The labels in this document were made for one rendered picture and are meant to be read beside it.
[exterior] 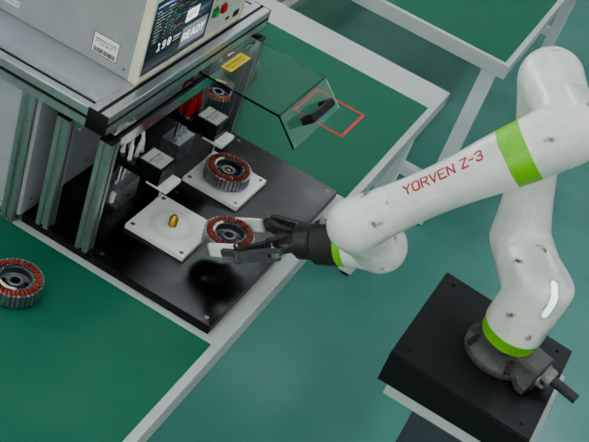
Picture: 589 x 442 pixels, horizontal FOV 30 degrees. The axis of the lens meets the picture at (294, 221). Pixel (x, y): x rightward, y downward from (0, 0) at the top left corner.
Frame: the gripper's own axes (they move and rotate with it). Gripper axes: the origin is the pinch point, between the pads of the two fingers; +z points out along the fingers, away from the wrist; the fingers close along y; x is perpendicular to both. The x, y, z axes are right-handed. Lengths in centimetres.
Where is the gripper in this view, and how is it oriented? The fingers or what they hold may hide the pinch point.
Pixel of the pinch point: (230, 236)
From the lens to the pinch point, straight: 234.3
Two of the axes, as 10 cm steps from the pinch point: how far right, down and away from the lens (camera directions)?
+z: -8.8, -0.5, 4.6
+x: 1.7, 8.9, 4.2
